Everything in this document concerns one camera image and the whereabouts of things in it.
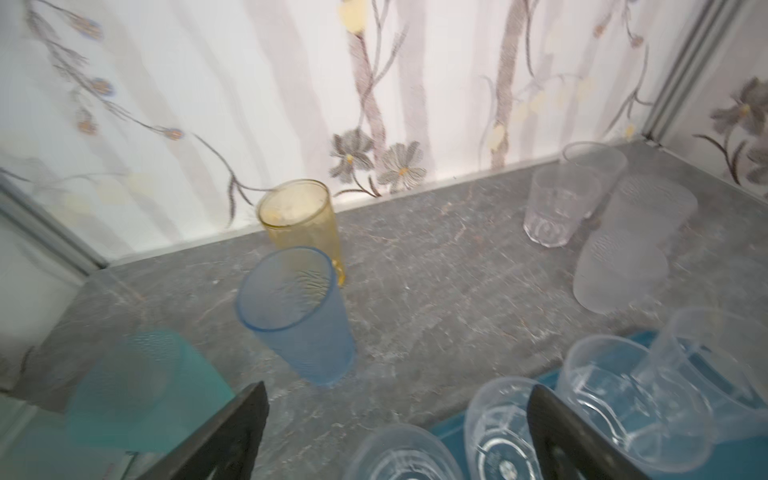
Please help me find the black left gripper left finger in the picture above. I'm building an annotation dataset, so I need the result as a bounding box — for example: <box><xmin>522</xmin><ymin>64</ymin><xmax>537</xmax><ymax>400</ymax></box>
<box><xmin>141</xmin><ymin>382</ymin><xmax>270</xmax><ymax>479</ymax></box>

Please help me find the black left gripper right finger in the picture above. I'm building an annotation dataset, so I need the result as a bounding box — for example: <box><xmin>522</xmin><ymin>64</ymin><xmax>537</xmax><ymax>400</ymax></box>
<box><xmin>526</xmin><ymin>384</ymin><xmax>647</xmax><ymax>479</ymax></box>

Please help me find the clear ribbed glass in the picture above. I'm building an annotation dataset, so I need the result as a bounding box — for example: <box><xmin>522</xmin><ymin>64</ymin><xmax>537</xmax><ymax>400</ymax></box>
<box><xmin>464</xmin><ymin>377</ymin><xmax>542</xmax><ymax>479</ymax></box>
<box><xmin>343</xmin><ymin>424</ymin><xmax>464</xmax><ymax>480</ymax></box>
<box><xmin>556</xmin><ymin>335</ymin><xmax>715</xmax><ymax>474</ymax></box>
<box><xmin>633</xmin><ymin>307</ymin><xmax>767</xmax><ymax>443</ymax></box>

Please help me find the frosted plastic cup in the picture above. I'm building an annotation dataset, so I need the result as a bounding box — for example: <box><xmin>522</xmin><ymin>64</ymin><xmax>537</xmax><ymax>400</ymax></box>
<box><xmin>573</xmin><ymin>229</ymin><xmax>669</xmax><ymax>314</ymax></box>
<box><xmin>601</xmin><ymin>174</ymin><xmax>698</xmax><ymax>246</ymax></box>

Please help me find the teal plastic tray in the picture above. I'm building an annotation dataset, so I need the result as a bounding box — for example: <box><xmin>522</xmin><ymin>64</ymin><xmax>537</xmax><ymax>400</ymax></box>
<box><xmin>428</xmin><ymin>328</ymin><xmax>768</xmax><ymax>480</ymax></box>

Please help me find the green plastic cup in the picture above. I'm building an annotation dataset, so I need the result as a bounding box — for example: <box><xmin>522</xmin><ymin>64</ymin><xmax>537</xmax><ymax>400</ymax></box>
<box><xmin>66</xmin><ymin>331</ymin><xmax>234</xmax><ymax>453</ymax></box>

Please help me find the blue plastic cup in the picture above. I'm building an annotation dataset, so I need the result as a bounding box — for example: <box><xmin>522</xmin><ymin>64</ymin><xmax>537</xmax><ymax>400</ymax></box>
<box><xmin>235</xmin><ymin>246</ymin><xmax>356</xmax><ymax>386</ymax></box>

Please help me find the yellow plastic cup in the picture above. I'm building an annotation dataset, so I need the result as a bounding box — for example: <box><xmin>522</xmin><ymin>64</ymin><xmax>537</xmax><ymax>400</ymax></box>
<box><xmin>256</xmin><ymin>179</ymin><xmax>346</xmax><ymax>287</ymax></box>

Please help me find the clear small glass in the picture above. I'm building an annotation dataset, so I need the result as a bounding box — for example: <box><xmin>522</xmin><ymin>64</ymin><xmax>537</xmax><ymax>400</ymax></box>
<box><xmin>523</xmin><ymin>163</ymin><xmax>601</xmax><ymax>248</ymax></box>

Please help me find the clear glass back right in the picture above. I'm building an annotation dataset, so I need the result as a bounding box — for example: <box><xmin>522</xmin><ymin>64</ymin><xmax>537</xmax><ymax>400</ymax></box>
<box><xmin>561</xmin><ymin>141</ymin><xmax>629</xmax><ymax>219</ymax></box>

